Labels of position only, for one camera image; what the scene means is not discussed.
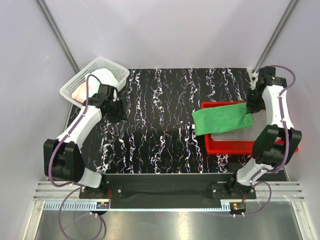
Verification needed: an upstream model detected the white plastic basket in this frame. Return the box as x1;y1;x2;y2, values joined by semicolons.
59;57;130;108

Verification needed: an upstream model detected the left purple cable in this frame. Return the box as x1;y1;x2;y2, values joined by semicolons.
48;73;108;240

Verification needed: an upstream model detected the grey towel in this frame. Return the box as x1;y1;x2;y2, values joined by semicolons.
211;110;267;142

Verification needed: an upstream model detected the white towel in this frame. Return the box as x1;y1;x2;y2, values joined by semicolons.
85;68;118;97

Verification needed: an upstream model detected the pink towel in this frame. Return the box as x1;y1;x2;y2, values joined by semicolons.
71;82;96;104

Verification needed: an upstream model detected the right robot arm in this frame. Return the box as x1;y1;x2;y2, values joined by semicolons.
227;65;302;199

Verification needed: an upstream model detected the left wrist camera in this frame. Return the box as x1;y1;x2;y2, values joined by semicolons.
97;84;119;102

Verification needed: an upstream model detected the green towel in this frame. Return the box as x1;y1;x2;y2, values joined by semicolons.
192;103;254;136

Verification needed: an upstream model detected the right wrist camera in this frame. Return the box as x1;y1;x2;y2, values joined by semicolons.
252;65;276;90

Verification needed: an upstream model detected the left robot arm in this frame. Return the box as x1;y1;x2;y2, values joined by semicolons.
43;84;127;198

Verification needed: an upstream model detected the white slotted cable duct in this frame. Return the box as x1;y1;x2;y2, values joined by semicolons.
44;201;110;211

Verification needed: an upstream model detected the red plastic tray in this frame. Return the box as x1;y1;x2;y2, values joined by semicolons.
201;101;299;155

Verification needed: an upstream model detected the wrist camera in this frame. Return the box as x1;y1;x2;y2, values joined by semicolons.
252;65;276;90
97;84;119;102

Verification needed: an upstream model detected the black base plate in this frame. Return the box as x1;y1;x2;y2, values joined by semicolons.
79;181;257;200

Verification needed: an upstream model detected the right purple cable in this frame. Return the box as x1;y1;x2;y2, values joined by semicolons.
249;64;298;218

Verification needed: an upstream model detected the purple cable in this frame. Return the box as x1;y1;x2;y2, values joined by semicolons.
48;73;108;240
249;64;298;218

